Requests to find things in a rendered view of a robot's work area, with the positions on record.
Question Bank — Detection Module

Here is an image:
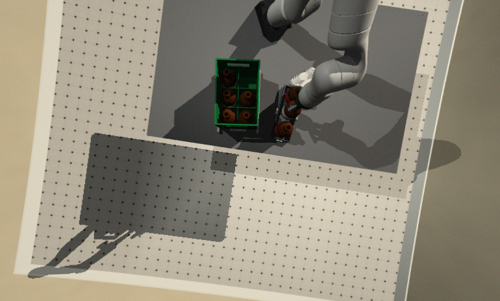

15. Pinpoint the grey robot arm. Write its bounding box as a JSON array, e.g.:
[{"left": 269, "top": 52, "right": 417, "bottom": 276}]
[{"left": 267, "top": 0, "right": 380, "bottom": 108}]

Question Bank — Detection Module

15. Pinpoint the brown bottle with red label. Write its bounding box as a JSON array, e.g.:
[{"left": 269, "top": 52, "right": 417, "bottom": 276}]
[
  {"left": 238, "top": 110, "right": 255, "bottom": 125},
  {"left": 275, "top": 121, "right": 293, "bottom": 138}
]

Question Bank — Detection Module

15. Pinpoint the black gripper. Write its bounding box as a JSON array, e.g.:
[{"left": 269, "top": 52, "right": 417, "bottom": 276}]
[{"left": 286, "top": 90, "right": 311, "bottom": 113}]

